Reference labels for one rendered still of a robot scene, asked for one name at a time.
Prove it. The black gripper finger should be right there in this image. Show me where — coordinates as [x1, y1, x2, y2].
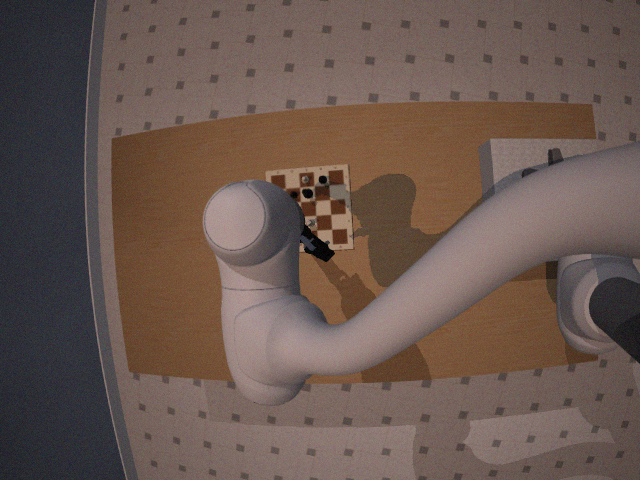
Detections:
[300, 225, 335, 262]

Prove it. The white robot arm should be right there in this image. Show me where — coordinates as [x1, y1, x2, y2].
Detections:
[203, 141, 640, 406]

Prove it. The brown and cream chessboard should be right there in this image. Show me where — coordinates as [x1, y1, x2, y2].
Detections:
[266, 164, 354, 250]

